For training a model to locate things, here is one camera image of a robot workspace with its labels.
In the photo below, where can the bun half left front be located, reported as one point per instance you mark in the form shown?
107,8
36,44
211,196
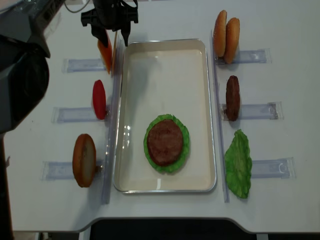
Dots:
84,160

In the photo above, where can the clear holder rail left bun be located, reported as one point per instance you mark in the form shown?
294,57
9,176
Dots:
52,171

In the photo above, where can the red tomato slice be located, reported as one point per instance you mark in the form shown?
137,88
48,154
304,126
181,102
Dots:
99,101

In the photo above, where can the front bun half right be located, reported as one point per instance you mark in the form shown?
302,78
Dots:
232,39

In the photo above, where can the brown meat patty on tray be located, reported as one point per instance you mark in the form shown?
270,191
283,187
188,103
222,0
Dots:
165,142

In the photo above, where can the clear holder rail patty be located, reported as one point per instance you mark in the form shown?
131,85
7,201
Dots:
267,111

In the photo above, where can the bun half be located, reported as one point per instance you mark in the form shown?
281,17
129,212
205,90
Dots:
84,160
232,39
219,34

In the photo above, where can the upright brown meat patty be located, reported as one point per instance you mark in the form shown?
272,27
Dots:
232,98

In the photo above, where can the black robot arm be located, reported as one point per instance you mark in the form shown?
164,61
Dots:
24,71

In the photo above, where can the clear holder rail right buns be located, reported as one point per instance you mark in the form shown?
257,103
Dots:
261,56

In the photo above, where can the clear holder rail cheese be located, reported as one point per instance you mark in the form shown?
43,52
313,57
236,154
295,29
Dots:
83,65

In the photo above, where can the clear holder rail tomato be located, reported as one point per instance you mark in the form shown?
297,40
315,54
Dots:
73,115

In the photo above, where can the metal baking tray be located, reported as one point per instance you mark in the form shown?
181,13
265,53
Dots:
164,79

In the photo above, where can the clear holder rail lettuce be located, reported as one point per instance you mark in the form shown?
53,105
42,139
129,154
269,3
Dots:
282,168

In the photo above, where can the back bun half right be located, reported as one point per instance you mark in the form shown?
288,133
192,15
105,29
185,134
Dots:
219,34

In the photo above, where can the green lettuce leaf on tray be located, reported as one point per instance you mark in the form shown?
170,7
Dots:
185,149

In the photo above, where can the orange cheese slice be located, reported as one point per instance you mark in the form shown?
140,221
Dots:
114,53
106,53

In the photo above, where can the upright green lettuce leaf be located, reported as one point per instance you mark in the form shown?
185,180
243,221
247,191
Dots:
238,165

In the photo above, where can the dark object at left edge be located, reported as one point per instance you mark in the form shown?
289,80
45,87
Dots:
6,231

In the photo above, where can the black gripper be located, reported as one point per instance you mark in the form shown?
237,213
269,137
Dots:
110,15

